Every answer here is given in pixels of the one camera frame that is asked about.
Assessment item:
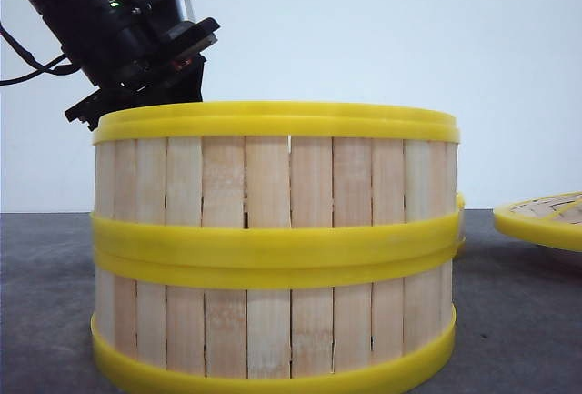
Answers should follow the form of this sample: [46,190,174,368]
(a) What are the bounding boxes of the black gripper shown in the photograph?
[65,0,219,130]

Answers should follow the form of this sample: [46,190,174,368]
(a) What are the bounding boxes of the woven bamboo steamer lid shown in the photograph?
[493,191,581,253]

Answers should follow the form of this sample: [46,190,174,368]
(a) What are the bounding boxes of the bamboo steamer basket yellow rims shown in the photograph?
[456,192,466,258]

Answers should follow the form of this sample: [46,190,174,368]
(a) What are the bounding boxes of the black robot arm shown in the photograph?
[28,0,219,130]

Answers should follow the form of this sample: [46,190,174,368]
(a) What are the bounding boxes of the black cable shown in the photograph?
[0,20,83,86]

